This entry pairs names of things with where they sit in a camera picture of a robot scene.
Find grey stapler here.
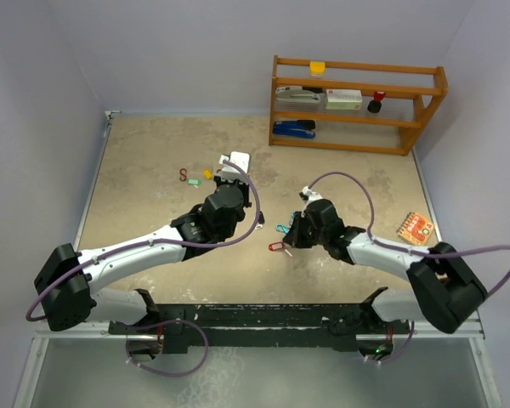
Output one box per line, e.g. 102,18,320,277
275,85,323,104

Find red tag key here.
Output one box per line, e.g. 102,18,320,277
268,241,292,257

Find blue stapler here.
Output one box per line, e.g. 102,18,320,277
272,120,316,139

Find yellow block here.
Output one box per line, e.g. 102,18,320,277
309,61,326,77

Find blue carabiner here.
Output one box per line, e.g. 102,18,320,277
275,224,290,234

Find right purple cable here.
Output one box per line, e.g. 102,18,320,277
305,171,510,366

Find green tag key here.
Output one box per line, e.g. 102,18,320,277
186,178,201,186

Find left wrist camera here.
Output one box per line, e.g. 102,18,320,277
216,151,251,183

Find white cardboard box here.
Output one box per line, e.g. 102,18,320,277
326,89,362,111

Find black base frame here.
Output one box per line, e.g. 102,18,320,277
109,303,410,354

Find black tag key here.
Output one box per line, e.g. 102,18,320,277
255,212,265,230

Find orange spiral notebook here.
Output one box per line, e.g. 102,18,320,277
397,212,435,246

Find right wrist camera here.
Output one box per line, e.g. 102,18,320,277
299,186,323,209

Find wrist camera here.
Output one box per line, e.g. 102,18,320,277
299,186,323,209
216,151,251,183

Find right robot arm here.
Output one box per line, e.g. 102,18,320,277
284,199,488,334

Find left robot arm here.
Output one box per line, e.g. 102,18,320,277
34,177,260,333

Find red carabiner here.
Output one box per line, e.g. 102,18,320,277
179,168,188,182

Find wooden shelf rack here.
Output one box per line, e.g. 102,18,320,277
269,56,449,156

